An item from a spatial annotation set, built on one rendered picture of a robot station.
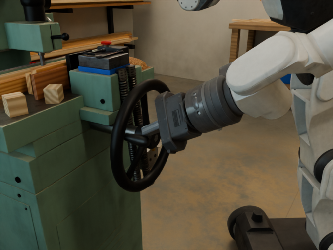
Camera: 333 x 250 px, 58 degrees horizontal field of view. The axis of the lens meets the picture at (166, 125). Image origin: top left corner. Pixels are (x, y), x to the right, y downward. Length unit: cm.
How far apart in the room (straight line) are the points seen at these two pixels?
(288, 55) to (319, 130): 62
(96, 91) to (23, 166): 24
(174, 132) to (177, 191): 140
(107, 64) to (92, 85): 7
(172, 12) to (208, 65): 89
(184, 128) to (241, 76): 15
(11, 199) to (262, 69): 68
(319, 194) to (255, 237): 40
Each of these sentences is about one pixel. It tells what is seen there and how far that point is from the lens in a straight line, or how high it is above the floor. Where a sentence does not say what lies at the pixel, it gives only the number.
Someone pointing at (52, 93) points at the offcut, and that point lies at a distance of 77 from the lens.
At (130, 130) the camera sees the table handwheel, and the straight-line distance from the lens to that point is 78.
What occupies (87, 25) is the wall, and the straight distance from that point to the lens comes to 420.
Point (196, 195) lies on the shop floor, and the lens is 193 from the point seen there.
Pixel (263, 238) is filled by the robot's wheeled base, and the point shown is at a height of 19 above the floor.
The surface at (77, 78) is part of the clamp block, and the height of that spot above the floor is 94.
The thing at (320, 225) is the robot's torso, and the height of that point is 37.
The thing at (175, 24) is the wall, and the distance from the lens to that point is 444.
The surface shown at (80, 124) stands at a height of 83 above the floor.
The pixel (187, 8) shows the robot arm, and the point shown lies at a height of 109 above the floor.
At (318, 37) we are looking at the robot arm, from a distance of 49.
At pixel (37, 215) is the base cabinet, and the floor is 65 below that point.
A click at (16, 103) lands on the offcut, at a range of 72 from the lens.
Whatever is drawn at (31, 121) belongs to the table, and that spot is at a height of 89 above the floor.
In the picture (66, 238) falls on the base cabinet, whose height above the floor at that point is 53.
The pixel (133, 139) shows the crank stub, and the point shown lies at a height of 86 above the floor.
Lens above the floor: 114
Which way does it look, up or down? 24 degrees down
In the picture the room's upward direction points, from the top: straight up
